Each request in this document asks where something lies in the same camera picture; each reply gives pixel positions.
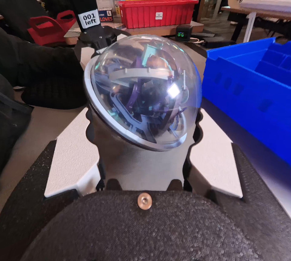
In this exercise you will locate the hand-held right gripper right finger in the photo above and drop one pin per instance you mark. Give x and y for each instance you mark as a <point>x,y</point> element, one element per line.
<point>213,161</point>

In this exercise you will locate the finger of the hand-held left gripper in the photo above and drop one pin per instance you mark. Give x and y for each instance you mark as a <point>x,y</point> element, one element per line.
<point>88,59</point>

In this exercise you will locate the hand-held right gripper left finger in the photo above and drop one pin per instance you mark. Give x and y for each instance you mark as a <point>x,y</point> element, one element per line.
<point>70,161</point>

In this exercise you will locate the clear maze ball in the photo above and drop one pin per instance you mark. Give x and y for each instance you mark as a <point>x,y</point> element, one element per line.
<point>143,90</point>

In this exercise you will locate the person's left forearm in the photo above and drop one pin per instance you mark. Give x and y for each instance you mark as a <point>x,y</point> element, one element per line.
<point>41,65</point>

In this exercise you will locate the glove box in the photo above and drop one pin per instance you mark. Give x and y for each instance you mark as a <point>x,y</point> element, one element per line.
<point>105,15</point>

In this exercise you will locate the red carry bag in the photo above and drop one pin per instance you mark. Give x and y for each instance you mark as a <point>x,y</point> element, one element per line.
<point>50,27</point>

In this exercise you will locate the black mesh chair seat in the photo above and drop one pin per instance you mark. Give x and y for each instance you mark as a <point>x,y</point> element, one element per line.
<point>57,93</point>

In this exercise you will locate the red plastic bin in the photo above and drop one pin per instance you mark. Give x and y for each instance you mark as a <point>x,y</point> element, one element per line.
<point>154,12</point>

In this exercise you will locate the person's black clothing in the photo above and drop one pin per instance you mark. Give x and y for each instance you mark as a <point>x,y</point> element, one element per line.
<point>11,124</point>

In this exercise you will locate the blue plastic tray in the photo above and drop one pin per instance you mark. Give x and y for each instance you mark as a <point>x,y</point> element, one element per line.
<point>250,93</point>

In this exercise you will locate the small black device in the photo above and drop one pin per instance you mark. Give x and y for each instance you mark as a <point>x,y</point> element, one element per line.
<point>183,33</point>

